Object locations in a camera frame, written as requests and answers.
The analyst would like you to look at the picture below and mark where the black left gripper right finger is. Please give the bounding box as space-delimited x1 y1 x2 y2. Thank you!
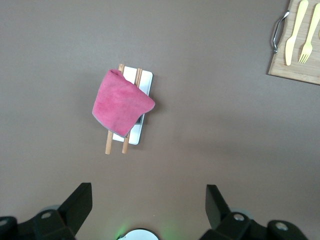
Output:
199 184 309 240

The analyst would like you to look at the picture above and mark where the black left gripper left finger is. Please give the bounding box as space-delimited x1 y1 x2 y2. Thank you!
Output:
0 182 93 240

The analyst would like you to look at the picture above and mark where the pink microfibre cloth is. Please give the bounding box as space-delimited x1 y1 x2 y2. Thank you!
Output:
91 69 156 138

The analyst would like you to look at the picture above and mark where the white rack base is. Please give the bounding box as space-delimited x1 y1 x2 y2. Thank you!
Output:
111 65 154 145

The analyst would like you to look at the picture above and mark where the bamboo cutting board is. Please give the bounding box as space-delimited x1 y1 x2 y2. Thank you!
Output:
267 0 320 86

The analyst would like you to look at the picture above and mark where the yellow plastic knife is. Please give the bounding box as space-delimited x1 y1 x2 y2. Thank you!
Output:
285 0 309 67

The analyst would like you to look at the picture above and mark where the yellow plastic fork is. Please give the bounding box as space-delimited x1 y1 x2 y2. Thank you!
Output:
298 3 320 64

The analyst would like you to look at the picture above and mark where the metal cutting board handle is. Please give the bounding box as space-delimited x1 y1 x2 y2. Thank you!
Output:
271 10 290 54

